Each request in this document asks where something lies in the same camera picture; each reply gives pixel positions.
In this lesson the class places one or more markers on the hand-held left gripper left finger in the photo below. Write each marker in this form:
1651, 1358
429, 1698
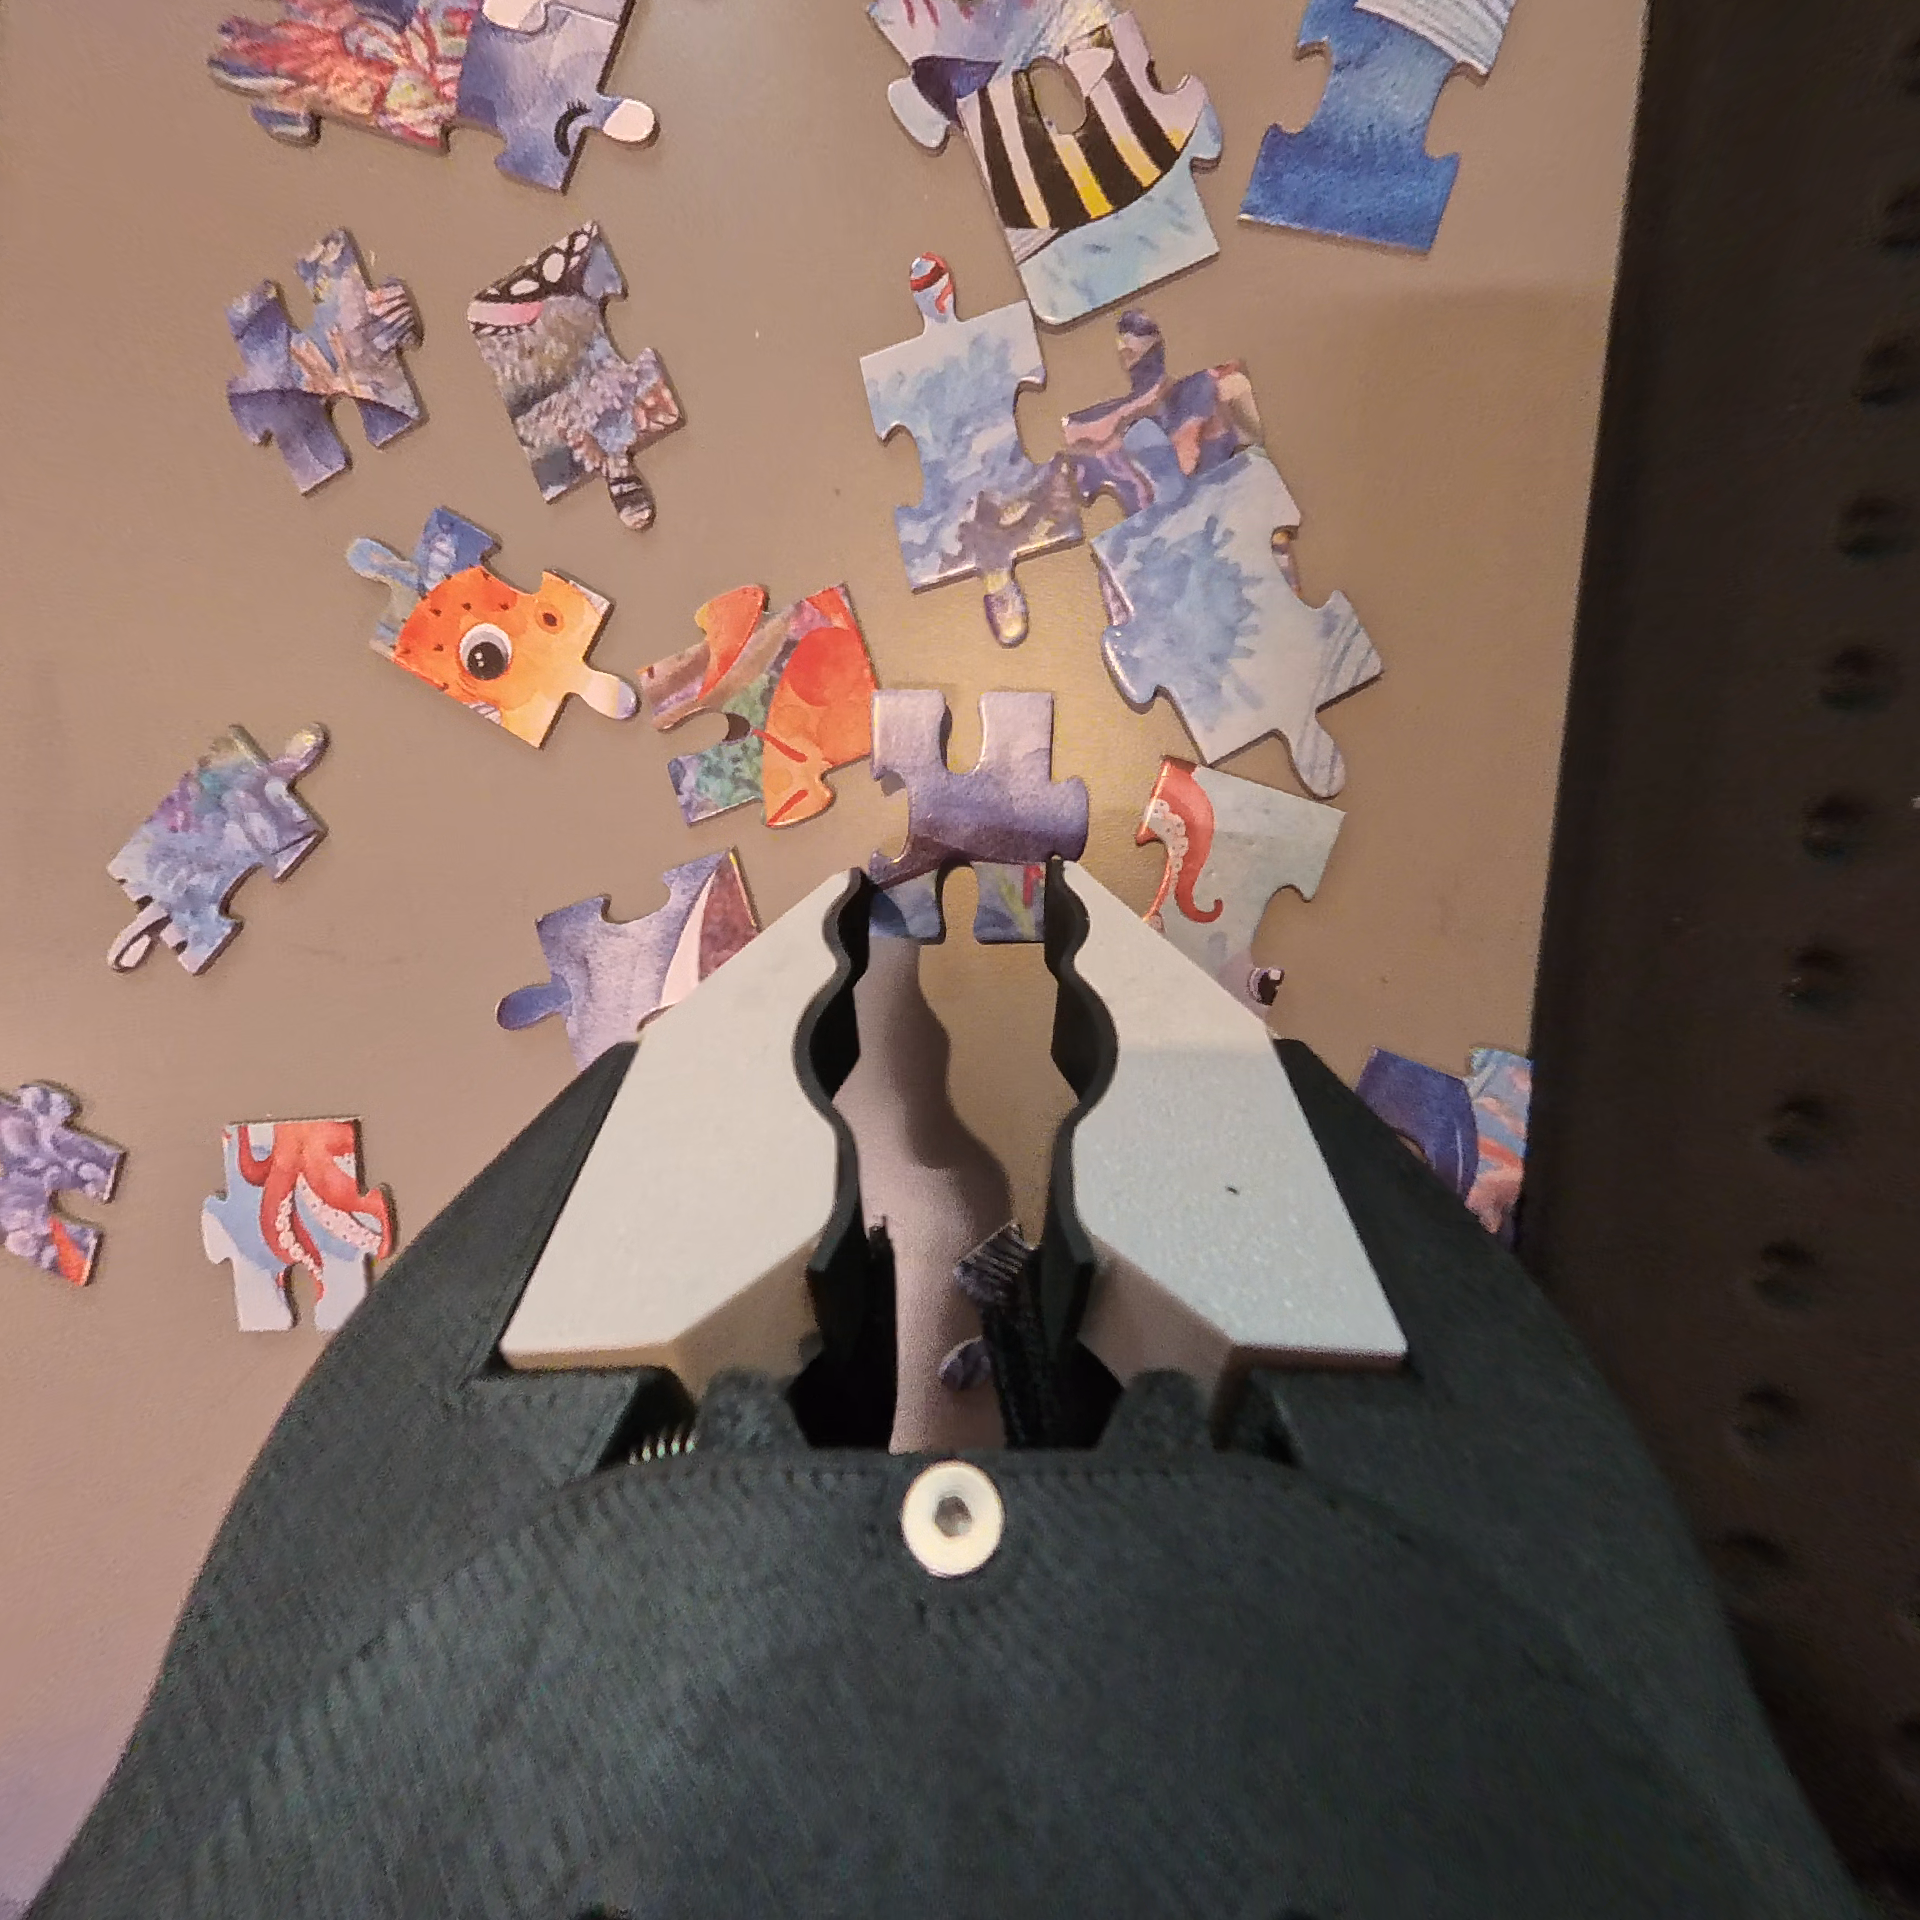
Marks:
675, 1200

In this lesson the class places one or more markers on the black white spotted puzzle piece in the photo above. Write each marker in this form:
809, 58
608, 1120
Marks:
563, 374

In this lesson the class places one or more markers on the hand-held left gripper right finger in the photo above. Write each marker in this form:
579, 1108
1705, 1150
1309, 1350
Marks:
1231, 1200

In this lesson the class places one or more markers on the purple blue puzzle piece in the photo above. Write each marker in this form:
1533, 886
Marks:
323, 360

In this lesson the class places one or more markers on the pile of loose puzzle pieces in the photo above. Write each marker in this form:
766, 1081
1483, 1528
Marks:
494, 644

